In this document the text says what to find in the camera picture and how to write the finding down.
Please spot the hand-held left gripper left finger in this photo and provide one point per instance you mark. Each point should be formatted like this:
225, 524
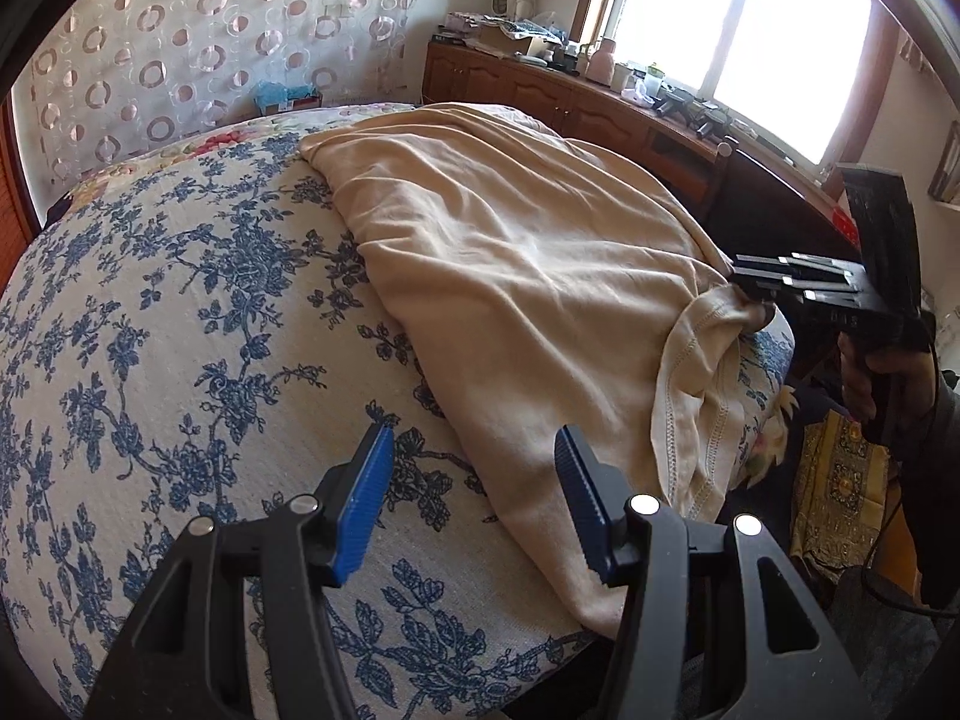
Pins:
364, 510

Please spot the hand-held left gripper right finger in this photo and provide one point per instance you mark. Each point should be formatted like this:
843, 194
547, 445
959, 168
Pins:
585, 510

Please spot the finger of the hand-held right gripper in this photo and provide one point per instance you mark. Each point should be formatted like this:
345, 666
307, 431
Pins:
802, 289
772, 266

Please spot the beige printed t-shirt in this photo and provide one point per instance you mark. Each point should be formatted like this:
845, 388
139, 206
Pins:
525, 277

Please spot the person's right forearm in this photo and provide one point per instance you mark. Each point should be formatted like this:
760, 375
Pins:
934, 480

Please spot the person's right hand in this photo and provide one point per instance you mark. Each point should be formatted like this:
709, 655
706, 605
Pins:
862, 382

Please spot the black devices on cabinet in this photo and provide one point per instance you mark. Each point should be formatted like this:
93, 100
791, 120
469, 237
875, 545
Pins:
690, 109

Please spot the yellow patterned cloth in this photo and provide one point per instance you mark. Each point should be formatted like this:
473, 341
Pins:
840, 495

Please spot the window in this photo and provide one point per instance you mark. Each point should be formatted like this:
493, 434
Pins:
742, 37

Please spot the blue floral bed sheet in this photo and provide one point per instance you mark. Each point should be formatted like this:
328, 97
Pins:
187, 315

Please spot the pink thermos jug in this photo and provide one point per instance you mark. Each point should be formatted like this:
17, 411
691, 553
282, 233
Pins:
601, 61

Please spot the wooden cabinet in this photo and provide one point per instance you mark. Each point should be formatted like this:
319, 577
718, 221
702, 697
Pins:
540, 97

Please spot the box with blue cloth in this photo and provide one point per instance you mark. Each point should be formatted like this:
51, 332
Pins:
289, 97

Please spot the wooden slatted wardrobe door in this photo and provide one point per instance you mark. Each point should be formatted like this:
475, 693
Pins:
16, 180

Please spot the sheer circle-pattern curtain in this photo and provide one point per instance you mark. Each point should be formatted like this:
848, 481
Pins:
210, 37

